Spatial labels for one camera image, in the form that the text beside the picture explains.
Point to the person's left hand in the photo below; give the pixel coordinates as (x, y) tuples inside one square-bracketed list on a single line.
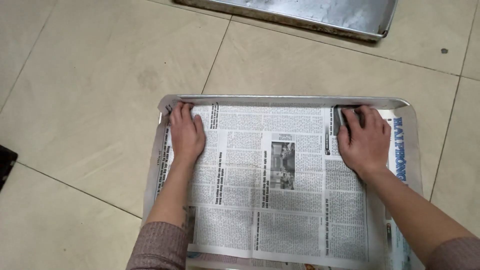
[(185, 138)]

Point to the person's right hand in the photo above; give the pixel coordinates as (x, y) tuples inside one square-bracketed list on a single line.
[(369, 144)]

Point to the black and white newspaper sheet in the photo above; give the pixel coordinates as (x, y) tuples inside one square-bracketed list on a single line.
[(262, 210)]

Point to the newspaper sheet with blue header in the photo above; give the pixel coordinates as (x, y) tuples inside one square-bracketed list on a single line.
[(398, 150)]

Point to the newspaper-lined metal baking tray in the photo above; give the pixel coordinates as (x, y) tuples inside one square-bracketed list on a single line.
[(414, 157)]

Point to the person's left mauve knit sleeve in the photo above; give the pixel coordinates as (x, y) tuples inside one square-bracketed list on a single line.
[(159, 247)]

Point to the person's mauve knit sleeve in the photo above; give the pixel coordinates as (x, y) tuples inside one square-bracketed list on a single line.
[(455, 255), (159, 247)]

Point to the person's right mauve knit sleeve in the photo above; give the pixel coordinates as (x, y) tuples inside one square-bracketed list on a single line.
[(455, 255)]

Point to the empty metal baking tray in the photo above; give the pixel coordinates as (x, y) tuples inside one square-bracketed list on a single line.
[(318, 13)]

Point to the dark object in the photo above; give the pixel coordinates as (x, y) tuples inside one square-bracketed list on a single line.
[(5, 165)]

